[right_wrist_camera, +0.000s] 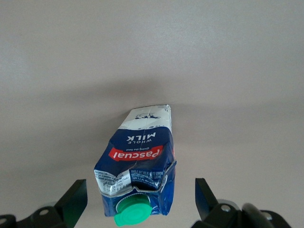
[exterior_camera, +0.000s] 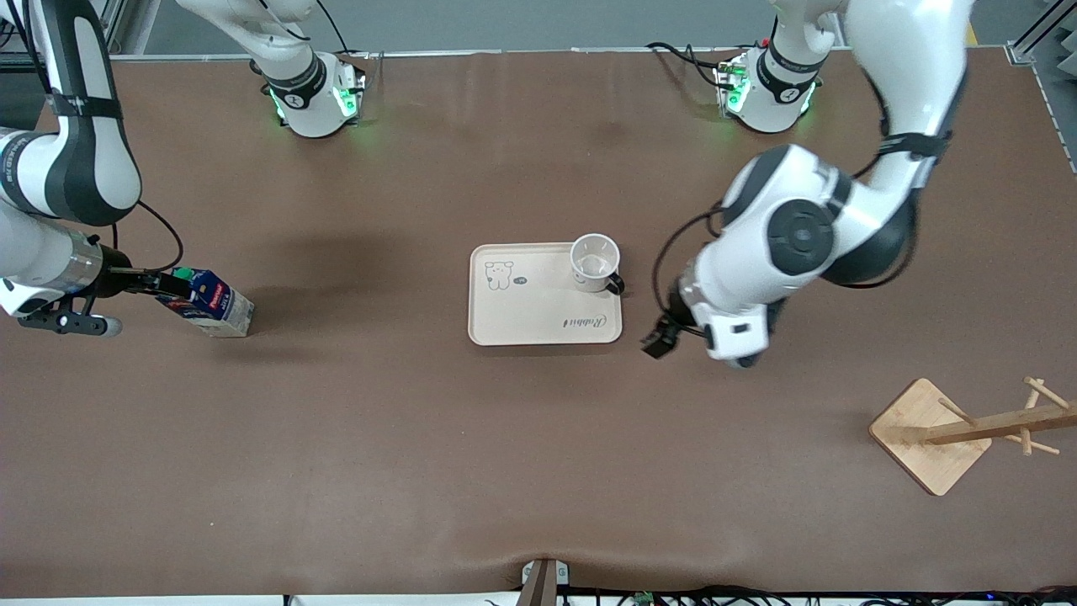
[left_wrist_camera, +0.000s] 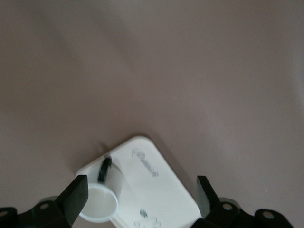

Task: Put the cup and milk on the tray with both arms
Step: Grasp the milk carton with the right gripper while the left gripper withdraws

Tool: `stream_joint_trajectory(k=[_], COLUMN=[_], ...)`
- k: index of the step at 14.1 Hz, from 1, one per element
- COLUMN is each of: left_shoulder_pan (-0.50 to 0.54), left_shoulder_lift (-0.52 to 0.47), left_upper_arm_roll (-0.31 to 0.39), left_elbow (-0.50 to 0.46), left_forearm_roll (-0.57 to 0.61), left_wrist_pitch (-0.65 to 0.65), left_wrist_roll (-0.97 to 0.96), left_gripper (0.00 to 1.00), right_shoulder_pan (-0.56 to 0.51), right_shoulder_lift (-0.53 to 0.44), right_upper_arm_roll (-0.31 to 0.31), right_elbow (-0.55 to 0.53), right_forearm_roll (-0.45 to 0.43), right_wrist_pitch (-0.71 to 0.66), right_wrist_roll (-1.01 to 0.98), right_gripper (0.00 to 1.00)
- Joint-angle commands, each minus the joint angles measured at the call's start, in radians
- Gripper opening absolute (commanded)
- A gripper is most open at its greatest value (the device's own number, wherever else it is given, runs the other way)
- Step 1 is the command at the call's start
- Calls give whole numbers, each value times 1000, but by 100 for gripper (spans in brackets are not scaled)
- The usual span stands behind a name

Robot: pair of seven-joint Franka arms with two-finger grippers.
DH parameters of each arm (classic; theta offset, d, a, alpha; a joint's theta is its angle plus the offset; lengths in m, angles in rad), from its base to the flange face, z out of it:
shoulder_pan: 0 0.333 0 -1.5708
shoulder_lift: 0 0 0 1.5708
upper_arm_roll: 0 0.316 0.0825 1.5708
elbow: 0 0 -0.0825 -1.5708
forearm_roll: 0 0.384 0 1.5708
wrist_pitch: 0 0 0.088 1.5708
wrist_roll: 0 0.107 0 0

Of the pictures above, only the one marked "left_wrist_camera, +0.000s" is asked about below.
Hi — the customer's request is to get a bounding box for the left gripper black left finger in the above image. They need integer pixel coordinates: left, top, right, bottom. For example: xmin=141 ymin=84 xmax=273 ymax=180
xmin=0 ymin=174 xmax=89 ymax=228

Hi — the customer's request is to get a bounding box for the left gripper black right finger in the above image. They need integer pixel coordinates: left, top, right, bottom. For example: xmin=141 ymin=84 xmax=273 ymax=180
xmin=190 ymin=175 xmax=293 ymax=228

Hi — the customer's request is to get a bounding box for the white smiley cup black handle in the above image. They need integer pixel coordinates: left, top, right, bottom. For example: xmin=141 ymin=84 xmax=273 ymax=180
xmin=78 ymin=155 xmax=124 ymax=223

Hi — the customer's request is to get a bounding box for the cream rabbit print tray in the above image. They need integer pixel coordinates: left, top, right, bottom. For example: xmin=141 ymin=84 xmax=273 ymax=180
xmin=75 ymin=135 xmax=203 ymax=228

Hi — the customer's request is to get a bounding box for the brown table cover mat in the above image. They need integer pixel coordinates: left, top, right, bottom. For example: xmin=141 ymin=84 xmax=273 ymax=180
xmin=0 ymin=0 xmax=304 ymax=228

